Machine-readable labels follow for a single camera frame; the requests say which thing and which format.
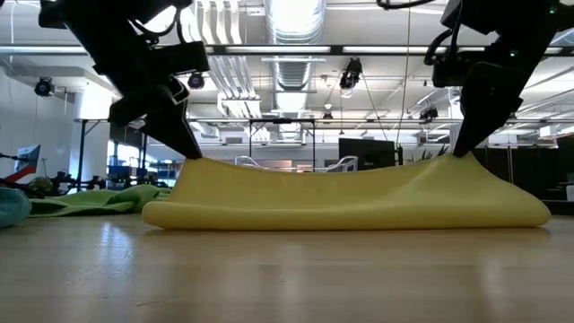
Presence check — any silver ventilation duct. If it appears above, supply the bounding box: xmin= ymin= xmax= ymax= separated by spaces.
xmin=263 ymin=0 xmax=327 ymax=93

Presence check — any black partition screen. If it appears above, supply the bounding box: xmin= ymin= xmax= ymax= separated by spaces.
xmin=473 ymin=145 xmax=574 ymax=201

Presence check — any green microfiber towel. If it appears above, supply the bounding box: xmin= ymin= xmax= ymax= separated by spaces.
xmin=29 ymin=183 xmax=174 ymax=219

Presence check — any yellow microfiber towel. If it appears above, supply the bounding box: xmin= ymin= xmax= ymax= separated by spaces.
xmin=142 ymin=152 xmax=552 ymax=232

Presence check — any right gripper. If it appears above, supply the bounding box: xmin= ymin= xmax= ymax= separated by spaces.
xmin=452 ymin=42 xmax=557 ymax=159

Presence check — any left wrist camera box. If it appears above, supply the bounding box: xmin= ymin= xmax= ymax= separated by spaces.
xmin=154 ymin=40 xmax=211 ymax=76

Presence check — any black aluminium table frame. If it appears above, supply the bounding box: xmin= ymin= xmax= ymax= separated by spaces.
xmin=542 ymin=199 xmax=574 ymax=216

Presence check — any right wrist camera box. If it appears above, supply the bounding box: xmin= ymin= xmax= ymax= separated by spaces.
xmin=431 ymin=50 xmax=471 ymax=89

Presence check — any teal microfiber towel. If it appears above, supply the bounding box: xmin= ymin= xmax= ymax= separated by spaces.
xmin=0 ymin=187 xmax=33 ymax=229

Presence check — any small green bush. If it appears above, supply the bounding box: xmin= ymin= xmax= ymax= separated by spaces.
xmin=29 ymin=176 xmax=55 ymax=196

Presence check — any black monitor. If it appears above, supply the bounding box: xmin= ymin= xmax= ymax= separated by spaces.
xmin=338 ymin=137 xmax=396 ymax=171

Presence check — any small desk monitor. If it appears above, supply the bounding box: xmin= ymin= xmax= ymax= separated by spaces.
xmin=13 ymin=144 xmax=42 ymax=183

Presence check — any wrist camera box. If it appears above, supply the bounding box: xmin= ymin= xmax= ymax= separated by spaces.
xmin=431 ymin=50 xmax=471 ymax=89
xmin=154 ymin=40 xmax=211 ymax=76

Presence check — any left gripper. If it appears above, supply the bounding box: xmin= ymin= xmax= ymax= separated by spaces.
xmin=91 ymin=42 xmax=204 ymax=161

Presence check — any clear plastic bin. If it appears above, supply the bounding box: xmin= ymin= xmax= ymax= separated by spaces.
xmin=233 ymin=154 xmax=360 ymax=174

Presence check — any background workstation frame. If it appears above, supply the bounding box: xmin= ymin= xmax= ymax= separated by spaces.
xmin=74 ymin=117 xmax=149 ymax=192

